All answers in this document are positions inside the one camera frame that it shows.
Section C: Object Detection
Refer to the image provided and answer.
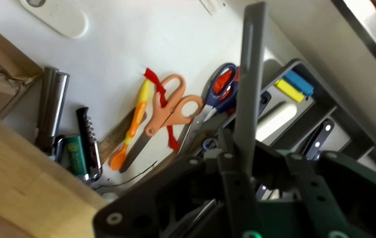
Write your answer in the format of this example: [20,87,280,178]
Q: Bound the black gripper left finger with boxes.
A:
[93,149,236,238]

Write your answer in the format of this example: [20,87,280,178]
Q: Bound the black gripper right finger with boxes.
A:
[253,143,376,238]

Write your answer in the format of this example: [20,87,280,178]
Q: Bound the grey spatula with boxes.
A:
[233,1,268,176]

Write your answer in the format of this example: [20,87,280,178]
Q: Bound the white strip in drawer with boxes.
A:
[199,0,227,16]

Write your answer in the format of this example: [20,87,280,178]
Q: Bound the grey cutlery tray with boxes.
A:
[223,58,376,177]

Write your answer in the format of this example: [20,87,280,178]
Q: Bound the black corkscrew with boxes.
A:
[76,107,103,181]

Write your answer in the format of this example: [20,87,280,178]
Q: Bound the red ribbon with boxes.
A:
[143,67,180,152]

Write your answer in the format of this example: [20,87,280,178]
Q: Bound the green lighter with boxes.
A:
[65,136,88,180]

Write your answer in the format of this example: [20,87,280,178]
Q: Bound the yellow clip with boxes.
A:
[274,79,306,103]

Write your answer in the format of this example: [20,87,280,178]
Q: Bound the blue clip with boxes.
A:
[284,70,314,98]

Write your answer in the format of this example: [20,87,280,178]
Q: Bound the steel cylinder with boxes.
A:
[36,66,69,155]

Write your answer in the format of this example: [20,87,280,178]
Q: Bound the cardboard box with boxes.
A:
[0,14,44,119]

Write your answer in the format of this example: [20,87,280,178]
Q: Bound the white oval bottle opener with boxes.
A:
[19,0,89,38]

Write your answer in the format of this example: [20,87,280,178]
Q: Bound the black handled knife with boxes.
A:
[302,119,335,160]

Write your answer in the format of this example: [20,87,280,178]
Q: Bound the orange handled scissors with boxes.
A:
[119,74,204,172]

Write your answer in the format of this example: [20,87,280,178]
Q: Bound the wooden handled tool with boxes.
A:
[100,110,135,163]

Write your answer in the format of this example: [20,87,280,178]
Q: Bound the white handled knife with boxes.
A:
[256,102,298,141]

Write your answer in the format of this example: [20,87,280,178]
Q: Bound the blue handled scissors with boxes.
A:
[179,62,239,152]

